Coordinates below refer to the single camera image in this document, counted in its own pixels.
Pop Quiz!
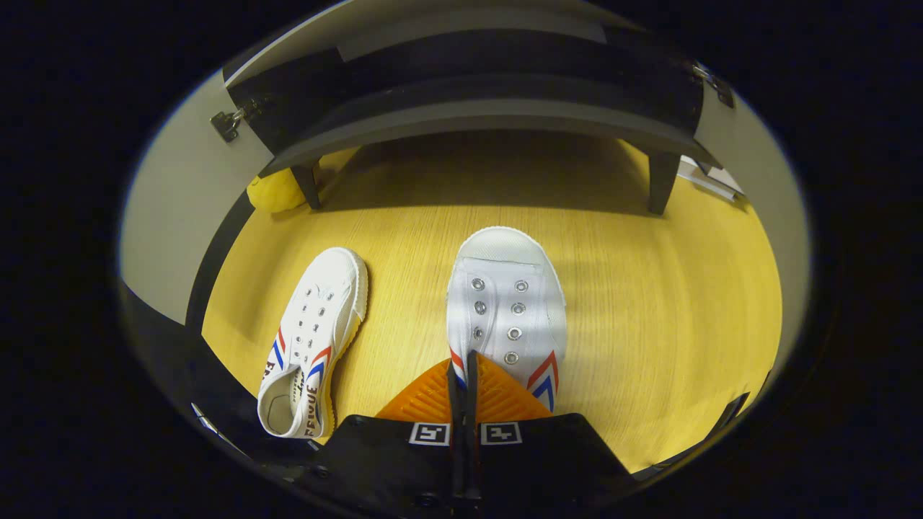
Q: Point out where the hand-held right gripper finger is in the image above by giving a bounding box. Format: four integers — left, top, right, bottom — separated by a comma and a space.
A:
299, 351, 469, 519
467, 351, 637, 519

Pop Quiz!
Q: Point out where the white canvas shoe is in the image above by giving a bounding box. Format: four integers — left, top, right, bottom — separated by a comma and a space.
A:
446, 226, 568, 413
257, 247, 370, 439

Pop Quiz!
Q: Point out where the grey shoe cabinet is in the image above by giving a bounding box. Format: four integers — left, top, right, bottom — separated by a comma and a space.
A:
224, 0, 736, 217

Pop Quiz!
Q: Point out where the yellow soft object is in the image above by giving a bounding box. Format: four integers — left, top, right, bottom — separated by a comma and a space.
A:
247, 167, 307, 214

